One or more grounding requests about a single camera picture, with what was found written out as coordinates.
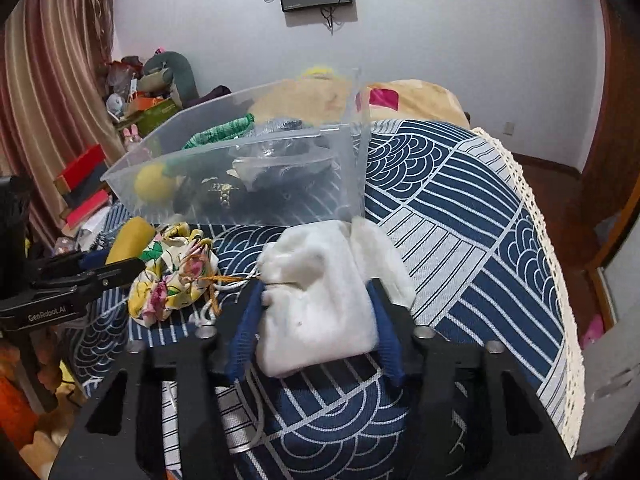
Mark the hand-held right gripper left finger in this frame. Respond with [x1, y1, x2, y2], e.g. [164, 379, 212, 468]
[50, 281, 267, 480]

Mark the clear plastic storage bin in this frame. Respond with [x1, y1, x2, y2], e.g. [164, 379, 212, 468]
[100, 66, 373, 227]

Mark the yellow cloth roll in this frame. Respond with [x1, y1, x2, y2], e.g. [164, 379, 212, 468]
[104, 216, 157, 266]

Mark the striped pink curtain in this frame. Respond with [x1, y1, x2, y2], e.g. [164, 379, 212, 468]
[0, 0, 126, 248]

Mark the blue wave patterned bedspread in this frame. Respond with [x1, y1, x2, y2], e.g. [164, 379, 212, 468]
[65, 118, 586, 480]

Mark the yellow floral drawstring pouch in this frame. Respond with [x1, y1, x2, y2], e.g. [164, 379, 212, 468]
[127, 224, 221, 325]

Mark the white fluffy drawstring pouch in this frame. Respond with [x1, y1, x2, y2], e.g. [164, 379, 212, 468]
[254, 217, 417, 379]

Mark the orange cloth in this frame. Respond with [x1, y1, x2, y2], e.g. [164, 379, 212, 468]
[0, 332, 68, 461]

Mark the black bag in clear wrap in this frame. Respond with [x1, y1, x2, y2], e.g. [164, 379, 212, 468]
[229, 118, 337, 192]

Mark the black gold patterned pouch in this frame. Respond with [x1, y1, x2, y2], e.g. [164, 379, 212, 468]
[172, 176, 251, 215]

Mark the yellow round plush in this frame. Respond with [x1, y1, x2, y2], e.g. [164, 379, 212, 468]
[134, 162, 177, 206]

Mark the beige blanket with pink patch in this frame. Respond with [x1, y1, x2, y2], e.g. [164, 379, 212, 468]
[250, 78, 472, 130]

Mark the yellow plush behind bin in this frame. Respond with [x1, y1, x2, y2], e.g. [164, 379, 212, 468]
[299, 64, 342, 81]

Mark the wooden door frame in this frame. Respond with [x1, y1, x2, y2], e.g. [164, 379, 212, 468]
[580, 0, 640, 201]

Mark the red flat box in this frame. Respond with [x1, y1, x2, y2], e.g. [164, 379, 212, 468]
[53, 143, 109, 196]

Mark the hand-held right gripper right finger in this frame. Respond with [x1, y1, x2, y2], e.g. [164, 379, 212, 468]
[366, 278, 582, 480]

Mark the green checked cloth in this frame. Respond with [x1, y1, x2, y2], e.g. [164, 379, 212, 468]
[181, 114, 256, 151]

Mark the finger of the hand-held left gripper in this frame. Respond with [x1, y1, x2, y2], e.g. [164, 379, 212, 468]
[29, 249, 110, 283]
[31, 258, 147, 306]

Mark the green plush toy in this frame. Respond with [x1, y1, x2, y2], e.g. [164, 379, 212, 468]
[138, 50, 201, 110]

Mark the green orange cardboard box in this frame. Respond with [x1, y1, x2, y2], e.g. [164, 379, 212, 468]
[125, 97, 180, 137]

